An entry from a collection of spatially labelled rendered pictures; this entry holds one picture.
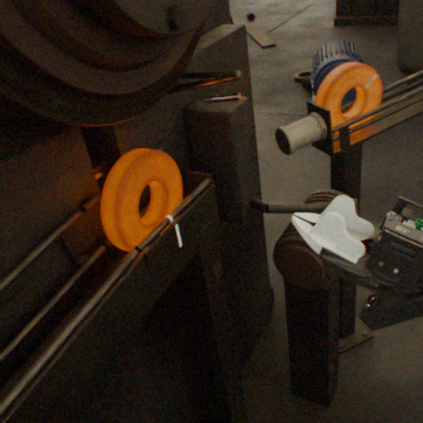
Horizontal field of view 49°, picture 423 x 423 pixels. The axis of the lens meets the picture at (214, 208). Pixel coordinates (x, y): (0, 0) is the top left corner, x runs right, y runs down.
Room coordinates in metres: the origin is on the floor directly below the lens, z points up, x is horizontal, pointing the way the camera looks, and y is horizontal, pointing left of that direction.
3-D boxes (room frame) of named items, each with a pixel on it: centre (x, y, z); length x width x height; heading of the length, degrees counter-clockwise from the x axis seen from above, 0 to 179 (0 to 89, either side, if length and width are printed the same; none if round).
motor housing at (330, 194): (0.78, -0.21, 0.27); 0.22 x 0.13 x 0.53; 145
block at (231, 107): (0.79, -0.03, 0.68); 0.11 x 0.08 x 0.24; 55
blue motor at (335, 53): (2.67, -0.85, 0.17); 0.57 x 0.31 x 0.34; 165
